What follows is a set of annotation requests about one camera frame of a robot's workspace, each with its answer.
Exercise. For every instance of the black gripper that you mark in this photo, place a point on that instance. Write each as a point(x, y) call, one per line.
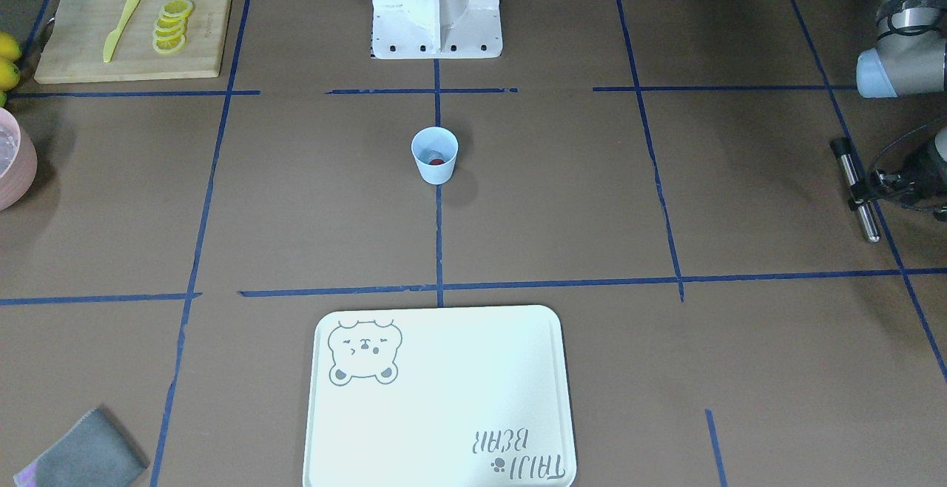
point(929, 169)

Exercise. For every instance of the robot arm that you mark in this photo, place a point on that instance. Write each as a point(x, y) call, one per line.
point(908, 58)

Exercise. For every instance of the light blue cup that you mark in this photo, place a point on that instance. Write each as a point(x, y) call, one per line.
point(435, 151)

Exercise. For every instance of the cream bear tray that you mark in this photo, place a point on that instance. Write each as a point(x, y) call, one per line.
point(460, 396)

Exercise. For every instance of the lemon slices row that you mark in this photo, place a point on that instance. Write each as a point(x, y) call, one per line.
point(170, 27)

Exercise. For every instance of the yellow plastic knife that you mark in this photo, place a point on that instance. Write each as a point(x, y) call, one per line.
point(114, 36)

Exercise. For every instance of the wooden cutting board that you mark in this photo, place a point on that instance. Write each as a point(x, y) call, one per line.
point(72, 54)

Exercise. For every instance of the grey folded cloth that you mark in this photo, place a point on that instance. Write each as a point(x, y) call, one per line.
point(94, 452)

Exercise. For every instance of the pink bowl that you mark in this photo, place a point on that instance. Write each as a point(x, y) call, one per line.
point(19, 161)

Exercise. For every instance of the yellow lemon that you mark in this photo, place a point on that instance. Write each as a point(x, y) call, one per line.
point(10, 48)
point(10, 75)

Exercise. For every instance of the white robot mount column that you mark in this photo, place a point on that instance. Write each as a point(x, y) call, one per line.
point(435, 29)

